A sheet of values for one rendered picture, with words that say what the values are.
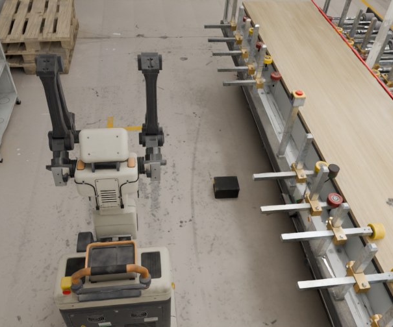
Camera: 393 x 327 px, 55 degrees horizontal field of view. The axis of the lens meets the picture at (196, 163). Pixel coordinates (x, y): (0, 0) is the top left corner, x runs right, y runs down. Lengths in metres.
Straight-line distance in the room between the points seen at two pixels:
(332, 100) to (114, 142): 1.78
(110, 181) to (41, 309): 1.32
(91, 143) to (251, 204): 1.85
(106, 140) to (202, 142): 2.11
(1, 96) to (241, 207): 2.65
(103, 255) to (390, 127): 2.04
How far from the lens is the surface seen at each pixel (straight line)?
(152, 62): 1.70
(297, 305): 2.85
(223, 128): 3.90
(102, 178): 1.73
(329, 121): 2.75
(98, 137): 1.70
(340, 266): 2.34
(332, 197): 2.23
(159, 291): 1.87
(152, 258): 1.94
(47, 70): 1.72
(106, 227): 2.08
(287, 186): 2.48
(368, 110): 2.98
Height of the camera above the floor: 2.48
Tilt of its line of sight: 45 degrees down
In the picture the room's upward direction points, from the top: 5 degrees clockwise
